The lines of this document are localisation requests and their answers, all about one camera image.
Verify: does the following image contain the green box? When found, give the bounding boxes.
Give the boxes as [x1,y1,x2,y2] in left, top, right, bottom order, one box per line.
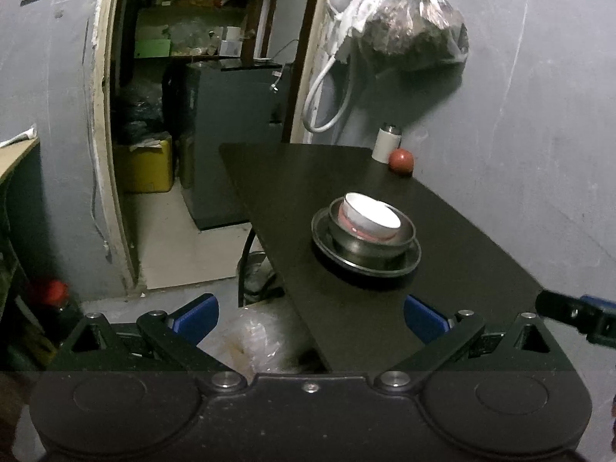
[134,37,173,59]

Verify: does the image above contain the white box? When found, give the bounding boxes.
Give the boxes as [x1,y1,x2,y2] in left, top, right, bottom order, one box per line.
[220,26,242,57]

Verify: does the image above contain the large steel plate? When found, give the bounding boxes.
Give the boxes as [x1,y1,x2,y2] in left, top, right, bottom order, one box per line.
[311,204,423,278]

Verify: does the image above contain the dark bucket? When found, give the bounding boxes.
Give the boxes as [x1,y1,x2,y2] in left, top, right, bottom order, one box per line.
[237,250,285,306]

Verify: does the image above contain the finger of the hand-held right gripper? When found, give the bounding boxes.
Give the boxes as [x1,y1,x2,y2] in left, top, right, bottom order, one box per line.
[535,289,616,346]

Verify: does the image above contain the red-capped dark bottle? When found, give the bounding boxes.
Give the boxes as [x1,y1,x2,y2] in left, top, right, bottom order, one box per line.
[26,276,82,342]

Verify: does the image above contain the white hose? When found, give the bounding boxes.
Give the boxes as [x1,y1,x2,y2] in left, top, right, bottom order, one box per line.
[302,45,359,133]

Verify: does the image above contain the steel bowl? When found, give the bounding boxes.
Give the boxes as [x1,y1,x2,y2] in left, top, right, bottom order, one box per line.
[328,202,417,259]

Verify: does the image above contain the white ceramic bowl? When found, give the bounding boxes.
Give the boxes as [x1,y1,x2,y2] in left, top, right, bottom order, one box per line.
[338,209,386,242]
[341,192,402,244]

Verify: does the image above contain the clear hanging plastic bag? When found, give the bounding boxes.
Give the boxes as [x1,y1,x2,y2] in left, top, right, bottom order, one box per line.
[328,0,470,74]

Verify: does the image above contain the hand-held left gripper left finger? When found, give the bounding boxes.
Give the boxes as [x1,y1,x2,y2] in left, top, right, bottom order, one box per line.
[45,293,248,393]

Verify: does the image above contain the black trash bag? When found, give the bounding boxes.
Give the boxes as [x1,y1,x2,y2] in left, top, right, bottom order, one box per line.
[118,84,164,142]

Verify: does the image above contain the grey cabinet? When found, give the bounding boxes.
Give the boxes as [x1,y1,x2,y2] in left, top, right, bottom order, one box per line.
[164,60,294,231]

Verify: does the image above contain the cluttered wooden shelf unit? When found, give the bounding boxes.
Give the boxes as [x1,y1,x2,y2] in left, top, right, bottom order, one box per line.
[130,0,280,61]

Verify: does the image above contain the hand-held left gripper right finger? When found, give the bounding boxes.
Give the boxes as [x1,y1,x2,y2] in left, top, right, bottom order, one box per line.
[373,293,576,392]

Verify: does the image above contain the yellow box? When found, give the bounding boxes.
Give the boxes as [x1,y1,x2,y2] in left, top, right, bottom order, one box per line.
[114,136,174,194]

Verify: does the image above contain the red tomato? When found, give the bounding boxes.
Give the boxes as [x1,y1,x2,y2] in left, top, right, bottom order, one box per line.
[389,149,415,175]

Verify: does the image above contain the wooden counter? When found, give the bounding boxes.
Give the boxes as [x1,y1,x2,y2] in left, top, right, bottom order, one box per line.
[0,137,40,184]

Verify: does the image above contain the white tube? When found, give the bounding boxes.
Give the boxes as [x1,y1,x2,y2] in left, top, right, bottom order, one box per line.
[0,125,38,149]

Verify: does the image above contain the cream door frame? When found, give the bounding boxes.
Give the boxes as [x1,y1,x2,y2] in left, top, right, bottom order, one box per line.
[91,0,338,294]

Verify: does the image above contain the white thermos bottle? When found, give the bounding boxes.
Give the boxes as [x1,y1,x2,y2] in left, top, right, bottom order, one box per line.
[372,124,402,163]

